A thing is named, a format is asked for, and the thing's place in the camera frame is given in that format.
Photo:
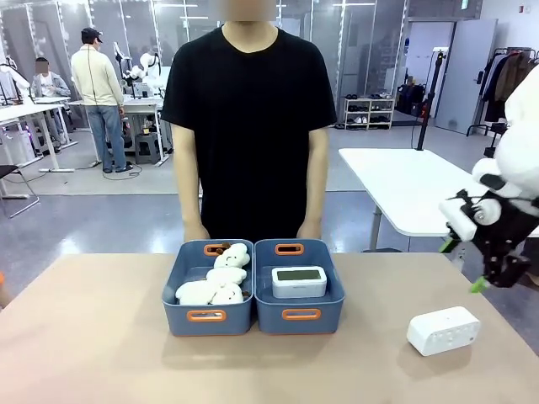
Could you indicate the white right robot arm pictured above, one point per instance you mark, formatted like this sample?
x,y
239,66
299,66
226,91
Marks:
x,y
524,147

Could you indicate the man in cream jacket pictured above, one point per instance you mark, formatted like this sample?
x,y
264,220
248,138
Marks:
x,y
94,84

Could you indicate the white cloud plush toy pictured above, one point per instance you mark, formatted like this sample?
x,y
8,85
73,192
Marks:
x,y
231,257
225,277
229,294
193,292

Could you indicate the person's left forearm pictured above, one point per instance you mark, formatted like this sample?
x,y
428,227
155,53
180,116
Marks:
x,y
316,185

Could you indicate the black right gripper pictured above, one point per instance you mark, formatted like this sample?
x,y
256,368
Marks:
x,y
507,231

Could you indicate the white side table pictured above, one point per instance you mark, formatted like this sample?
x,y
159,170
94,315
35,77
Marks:
x,y
400,181

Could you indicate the person in black t-shirt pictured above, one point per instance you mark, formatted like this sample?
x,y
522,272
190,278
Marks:
x,y
248,126

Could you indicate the person's right hand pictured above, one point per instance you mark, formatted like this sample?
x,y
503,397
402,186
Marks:
x,y
195,231

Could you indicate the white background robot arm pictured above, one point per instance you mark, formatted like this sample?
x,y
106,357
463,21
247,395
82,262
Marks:
x,y
145,63
12,78

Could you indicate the white digital clock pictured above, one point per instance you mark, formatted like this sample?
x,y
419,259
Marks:
x,y
299,283
442,332

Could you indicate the black bags pile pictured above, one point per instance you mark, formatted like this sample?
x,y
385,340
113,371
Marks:
x,y
410,99

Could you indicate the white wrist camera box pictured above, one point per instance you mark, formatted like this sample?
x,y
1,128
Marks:
x,y
457,219

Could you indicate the white shoe rack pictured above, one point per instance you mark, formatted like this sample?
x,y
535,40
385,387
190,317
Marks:
x,y
368,113

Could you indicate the black tripod stand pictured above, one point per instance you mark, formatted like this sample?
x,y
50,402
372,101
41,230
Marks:
x,y
430,97

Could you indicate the person's left hand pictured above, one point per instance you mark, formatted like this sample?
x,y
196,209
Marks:
x,y
309,231

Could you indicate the clothes rack with coats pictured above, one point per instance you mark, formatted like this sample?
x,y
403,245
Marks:
x,y
511,80

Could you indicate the person's right forearm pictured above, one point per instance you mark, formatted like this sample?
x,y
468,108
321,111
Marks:
x,y
188,185

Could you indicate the grey door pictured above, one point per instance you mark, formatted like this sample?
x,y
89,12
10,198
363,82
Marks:
x,y
467,76

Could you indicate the seated person in grey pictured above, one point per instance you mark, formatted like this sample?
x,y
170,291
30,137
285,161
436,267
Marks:
x,y
48,84

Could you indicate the white office desk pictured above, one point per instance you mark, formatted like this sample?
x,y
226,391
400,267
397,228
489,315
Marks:
x,y
143,105
25,111

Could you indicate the grey step stool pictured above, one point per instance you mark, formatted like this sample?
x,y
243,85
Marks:
x,y
147,149

